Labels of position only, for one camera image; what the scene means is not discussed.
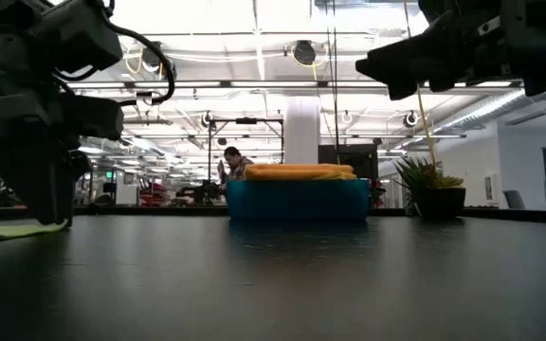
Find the orange microfiber towel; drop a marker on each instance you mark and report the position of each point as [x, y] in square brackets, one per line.
[296, 171]

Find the small potted succulent plant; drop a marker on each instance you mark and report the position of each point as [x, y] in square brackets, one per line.
[429, 187]

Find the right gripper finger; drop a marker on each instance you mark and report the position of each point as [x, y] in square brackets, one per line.
[405, 57]
[415, 90]

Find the teal plastic bin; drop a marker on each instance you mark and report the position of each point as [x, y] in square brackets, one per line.
[296, 199]

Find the long light strip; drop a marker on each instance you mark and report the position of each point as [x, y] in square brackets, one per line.
[273, 83]

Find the person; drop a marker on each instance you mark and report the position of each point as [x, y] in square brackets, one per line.
[234, 168]

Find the lime green microfiber towel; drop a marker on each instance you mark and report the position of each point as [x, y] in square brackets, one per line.
[17, 230]

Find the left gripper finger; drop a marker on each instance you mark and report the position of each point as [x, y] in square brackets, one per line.
[81, 168]
[36, 184]

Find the grey chair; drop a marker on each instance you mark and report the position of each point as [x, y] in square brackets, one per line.
[514, 200]

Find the white pillar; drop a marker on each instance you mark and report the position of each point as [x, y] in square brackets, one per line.
[301, 137]

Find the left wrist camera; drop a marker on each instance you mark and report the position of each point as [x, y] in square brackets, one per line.
[78, 35]

